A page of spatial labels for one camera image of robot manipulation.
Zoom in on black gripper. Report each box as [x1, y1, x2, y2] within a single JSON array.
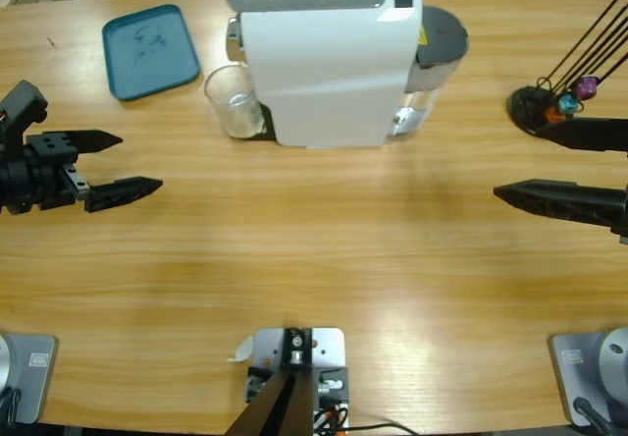
[[0, 130, 164, 216]]

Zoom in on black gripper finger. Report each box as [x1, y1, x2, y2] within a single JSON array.
[[493, 179, 628, 245], [534, 117, 628, 152]]

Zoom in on clear glass cup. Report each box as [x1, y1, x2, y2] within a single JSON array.
[[203, 64, 266, 140]]

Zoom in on white capsule coffee machine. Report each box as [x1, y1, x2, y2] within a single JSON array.
[[223, 0, 424, 151]]

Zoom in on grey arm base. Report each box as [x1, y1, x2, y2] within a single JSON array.
[[548, 326, 628, 427], [0, 332, 59, 425]]

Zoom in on teal coffee capsule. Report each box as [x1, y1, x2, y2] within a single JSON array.
[[556, 92, 579, 116]]

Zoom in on purple coffee capsule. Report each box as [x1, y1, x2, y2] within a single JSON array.
[[574, 76, 600, 101]]

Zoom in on black capsule holder with rods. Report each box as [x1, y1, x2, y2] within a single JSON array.
[[506, 0, 628, 137]]

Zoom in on teal plastic tray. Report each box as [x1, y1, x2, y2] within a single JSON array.
[[101, 3, 202, 102]]

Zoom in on clear water tank dark lid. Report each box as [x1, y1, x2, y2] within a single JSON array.
[[387, 6, 470, 138]]

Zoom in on white paper tag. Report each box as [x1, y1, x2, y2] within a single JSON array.
[[225, 335, 255, 363]]

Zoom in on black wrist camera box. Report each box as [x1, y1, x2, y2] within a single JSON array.
[[0, 80, 50, 155]]

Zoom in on thick black base cable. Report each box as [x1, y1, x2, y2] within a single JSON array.
[[572, 396, 614, 436], [0, 386, 24, 425]]

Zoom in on white mount block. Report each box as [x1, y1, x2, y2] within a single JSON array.
[[244, 326, 350, 430]]

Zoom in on thin black cable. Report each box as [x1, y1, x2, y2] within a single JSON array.
[[342, 422, 418, 436]]

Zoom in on dark camera post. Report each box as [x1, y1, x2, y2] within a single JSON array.
[[225, 327, 315, 436]]

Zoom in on orange cables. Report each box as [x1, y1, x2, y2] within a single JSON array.
[[313, 404, 349, 430]]

